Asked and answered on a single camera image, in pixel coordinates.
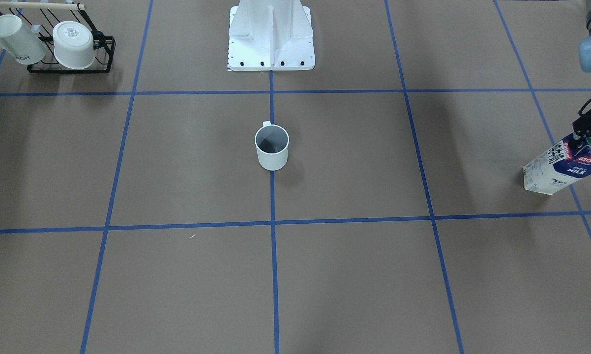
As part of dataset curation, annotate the blue white milk carton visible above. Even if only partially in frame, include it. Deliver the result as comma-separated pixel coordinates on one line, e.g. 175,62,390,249
523,135,591,195

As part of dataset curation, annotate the white mug grey inside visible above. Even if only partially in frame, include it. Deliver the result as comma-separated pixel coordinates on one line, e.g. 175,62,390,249
254,121,290,171

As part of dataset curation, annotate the white cup with label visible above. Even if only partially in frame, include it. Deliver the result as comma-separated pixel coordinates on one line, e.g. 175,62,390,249
52,21,95,70

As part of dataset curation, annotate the white cup lettered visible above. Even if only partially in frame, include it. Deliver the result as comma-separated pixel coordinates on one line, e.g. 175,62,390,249
0,14,47,65

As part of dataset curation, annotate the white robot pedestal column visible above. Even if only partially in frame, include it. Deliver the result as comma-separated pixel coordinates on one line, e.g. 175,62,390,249
227,0,316,71

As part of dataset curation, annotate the black wire cup rack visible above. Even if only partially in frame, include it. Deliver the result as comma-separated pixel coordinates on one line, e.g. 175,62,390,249
0,0,116,74

